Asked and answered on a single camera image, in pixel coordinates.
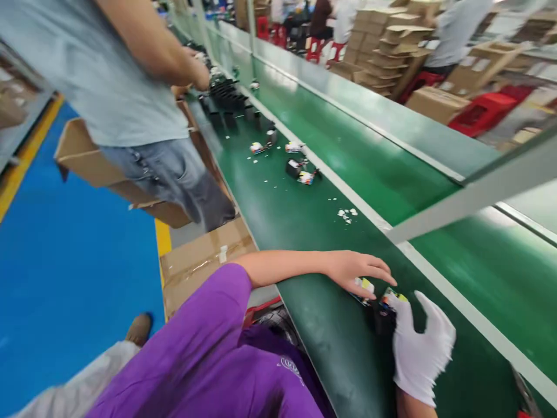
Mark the person's left hand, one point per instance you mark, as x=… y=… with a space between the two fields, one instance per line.
x=348 y=265

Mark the person's right hand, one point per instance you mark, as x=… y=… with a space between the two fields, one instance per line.
x=420 y=357

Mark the person's left thumb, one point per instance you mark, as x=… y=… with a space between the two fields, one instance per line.
x=361 y=291

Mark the person's left fingers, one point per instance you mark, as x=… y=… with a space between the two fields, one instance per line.
x=383 y=267

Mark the person's right thumb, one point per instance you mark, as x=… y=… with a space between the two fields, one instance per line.
x=402 y=315

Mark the person's right index finger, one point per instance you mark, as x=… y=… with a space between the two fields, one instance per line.
x=428 y=309

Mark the small colourful circuit board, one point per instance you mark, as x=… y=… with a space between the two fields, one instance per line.
x=306 y=177
x=294 y=147
x=256 y=148
x=366 y=285

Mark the black adapter housing with board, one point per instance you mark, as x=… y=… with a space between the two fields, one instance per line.
x=385 y=320

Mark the pile of white scraps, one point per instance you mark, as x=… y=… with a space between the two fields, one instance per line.
x=348 y=213

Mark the green conveyor belt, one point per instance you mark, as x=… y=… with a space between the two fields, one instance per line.
x=304 y=213

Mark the taped cardboard box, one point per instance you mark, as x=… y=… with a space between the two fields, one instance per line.
x=200 y=261

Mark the person's body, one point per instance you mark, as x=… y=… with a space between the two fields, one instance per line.
x=204 y=357

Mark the closed cardboard box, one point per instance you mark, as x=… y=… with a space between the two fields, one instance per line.
x=437 y=104

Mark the grey adapter housing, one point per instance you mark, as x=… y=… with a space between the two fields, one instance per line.
x=271 y=136

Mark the red plastic stool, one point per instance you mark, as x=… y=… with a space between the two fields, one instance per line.
x=420 y=85
x=315 y=49
x=481 y=114
x=336 y=53

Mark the stack of cartons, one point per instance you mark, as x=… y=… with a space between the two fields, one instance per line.
x=387 y=48

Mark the group of black adapter housings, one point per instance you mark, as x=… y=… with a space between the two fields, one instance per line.
x=228 y=104

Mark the pile of cardboard trays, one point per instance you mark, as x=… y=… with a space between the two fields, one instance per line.
x=496 y=65

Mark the person's legs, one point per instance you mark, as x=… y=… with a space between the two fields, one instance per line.
x=87 y=385

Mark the open cardboard box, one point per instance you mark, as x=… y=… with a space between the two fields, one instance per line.
x=87 y=165

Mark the white metal frame beam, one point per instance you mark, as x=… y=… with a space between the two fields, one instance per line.
x=478 y=191

